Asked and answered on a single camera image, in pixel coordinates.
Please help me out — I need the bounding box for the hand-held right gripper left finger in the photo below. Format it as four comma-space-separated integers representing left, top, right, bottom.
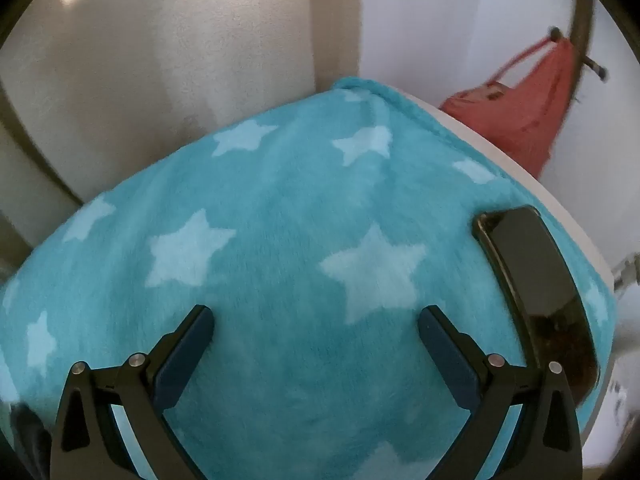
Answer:
50, 304, 216, 480

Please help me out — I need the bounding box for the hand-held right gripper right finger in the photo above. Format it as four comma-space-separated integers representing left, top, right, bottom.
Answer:
419, 305, 583, 480

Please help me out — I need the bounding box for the black smartphone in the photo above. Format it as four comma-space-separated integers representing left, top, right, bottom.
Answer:
472, 205, 601, 403

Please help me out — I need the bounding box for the teal printed fleece blanket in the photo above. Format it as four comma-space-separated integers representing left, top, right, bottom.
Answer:
0, 76, 618, 480

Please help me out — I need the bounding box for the red cloth bag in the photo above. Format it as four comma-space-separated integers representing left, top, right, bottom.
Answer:
439, 27, 576, 181

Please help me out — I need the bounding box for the metal wall hook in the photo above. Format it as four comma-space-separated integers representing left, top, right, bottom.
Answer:
549, 27, 610, 80

